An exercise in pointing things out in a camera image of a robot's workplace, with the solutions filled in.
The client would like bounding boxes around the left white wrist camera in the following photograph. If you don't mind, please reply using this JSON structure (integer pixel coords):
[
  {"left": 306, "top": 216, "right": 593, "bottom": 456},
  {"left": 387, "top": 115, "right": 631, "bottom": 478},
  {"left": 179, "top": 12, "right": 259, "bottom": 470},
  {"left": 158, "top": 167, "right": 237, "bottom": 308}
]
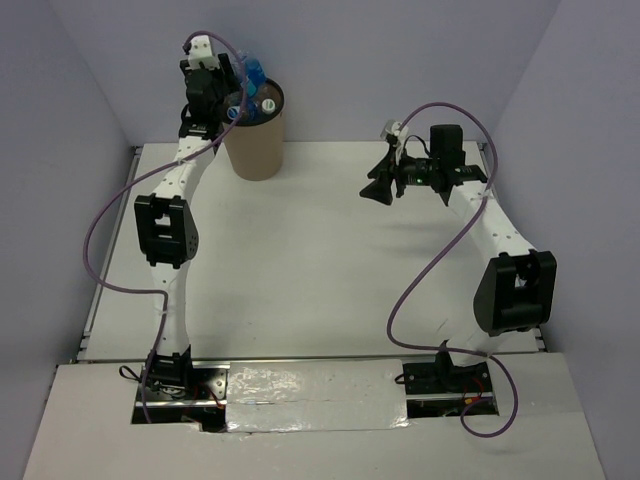
[{"left": 183, "top": 34, "right": 220, "bottom": 71}]

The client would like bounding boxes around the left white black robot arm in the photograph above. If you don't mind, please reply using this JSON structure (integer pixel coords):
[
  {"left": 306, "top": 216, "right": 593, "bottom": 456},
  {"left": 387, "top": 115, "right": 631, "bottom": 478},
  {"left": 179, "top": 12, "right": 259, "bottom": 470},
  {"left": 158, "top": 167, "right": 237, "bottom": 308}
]
[{"left": 134, "top": 54, "right": 241, "bottom": 399}]

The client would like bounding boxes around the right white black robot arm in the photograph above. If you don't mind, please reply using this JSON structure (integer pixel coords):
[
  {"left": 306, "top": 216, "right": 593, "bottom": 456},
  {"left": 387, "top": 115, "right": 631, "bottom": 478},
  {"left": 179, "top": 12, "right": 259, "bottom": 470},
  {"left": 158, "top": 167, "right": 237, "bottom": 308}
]
[{"left": 360, "top": 120, "right": 557, "bottom": 394}]

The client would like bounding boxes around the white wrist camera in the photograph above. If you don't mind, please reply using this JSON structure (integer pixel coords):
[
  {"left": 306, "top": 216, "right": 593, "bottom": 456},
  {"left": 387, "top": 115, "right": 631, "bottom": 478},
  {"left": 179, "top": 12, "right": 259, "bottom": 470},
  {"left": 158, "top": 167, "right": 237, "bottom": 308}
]
[
  {"left": 183, "top": 34, "right": 220, "bottom": 71},
  {"left": 380, "top": 120, "right": 409, "bottom": 163}
]

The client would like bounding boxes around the silver foil tape sheet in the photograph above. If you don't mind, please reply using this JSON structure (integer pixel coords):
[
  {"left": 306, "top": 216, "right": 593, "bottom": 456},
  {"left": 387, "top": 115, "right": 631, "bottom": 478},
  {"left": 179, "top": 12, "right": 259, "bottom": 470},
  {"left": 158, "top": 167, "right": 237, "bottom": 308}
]
[{"left": 225, "top": 359, "right": 409, "bottom": 433}]

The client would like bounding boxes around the blue label bottle front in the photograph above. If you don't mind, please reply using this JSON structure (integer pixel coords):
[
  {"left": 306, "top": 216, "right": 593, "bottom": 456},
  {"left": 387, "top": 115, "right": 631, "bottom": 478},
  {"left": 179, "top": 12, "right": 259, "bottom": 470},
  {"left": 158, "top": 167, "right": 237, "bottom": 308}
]
[{"left": 225, "top": 91, "right": 243, "bottom": 107}]

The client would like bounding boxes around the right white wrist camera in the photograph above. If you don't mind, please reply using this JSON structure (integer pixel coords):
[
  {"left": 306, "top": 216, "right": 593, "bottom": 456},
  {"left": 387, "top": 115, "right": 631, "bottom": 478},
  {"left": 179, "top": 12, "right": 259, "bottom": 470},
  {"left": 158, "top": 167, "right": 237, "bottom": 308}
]
[{"left": 380, "top": 120, "right": 409, "bottom": 163}]

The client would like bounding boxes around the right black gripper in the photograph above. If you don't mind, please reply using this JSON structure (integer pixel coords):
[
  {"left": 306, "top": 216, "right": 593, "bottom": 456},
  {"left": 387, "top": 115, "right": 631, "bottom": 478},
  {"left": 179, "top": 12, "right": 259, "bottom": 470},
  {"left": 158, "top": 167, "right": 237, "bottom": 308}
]
[{"left": 360, "top": 144, "right": 440, "bottom": 206}]

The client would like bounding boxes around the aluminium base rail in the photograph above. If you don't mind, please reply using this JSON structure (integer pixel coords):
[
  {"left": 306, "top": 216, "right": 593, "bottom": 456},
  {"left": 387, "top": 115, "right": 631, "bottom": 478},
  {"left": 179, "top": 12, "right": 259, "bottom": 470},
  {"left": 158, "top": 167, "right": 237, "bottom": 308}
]
[{"left": 193, "top": 352, "right": 434, "bottom": 364}]

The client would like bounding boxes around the brown cardboard cylinder bin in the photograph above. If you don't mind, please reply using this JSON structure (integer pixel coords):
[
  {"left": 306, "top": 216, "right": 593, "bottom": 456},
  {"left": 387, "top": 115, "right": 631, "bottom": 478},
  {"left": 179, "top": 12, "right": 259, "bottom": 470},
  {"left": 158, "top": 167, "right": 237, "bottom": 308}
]
[{"left": 223, "top": 78, "right": 285, "bottom": 181}]

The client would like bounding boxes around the green label clear bottle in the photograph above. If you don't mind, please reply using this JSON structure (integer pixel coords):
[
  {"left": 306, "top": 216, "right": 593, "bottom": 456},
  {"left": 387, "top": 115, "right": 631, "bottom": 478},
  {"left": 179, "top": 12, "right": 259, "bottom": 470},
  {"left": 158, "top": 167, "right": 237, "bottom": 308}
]
[{"left": 261, "top": 98, "right": 277, "bottom": 115}]

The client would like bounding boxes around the blue label bottle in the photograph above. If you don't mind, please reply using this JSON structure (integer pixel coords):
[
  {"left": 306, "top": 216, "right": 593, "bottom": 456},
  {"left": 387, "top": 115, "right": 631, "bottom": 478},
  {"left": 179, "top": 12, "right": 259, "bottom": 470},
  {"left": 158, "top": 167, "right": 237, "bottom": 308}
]
[
  {"left": 235, "top": 50, "right": 267, "bottom": 98},
  {"left": 226, "top": 101, "right": 258, "bottom": 123},
  {"left": 225, "top": 91, "right": 243, "bottom": 107}
]

